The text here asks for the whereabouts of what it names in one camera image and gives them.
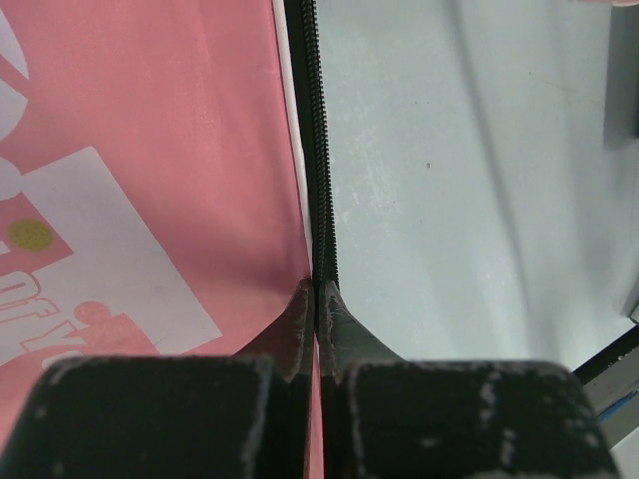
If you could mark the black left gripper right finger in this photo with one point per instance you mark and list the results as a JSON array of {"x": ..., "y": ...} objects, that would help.
[{"x": 384, "y": 417}]

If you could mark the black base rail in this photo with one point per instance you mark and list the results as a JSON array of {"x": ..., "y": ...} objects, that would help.
[{"x": 608, "y": 356}]

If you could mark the black shuttlecock tube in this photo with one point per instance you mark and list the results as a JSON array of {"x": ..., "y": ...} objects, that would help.
[{"x": 621, "y": 98}]

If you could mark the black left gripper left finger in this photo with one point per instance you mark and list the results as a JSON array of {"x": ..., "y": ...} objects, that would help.
[{"x": 241, "y": 416}]

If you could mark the pink racket cover bag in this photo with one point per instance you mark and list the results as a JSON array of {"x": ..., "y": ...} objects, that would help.
[{"x": 155, "y": 170}]

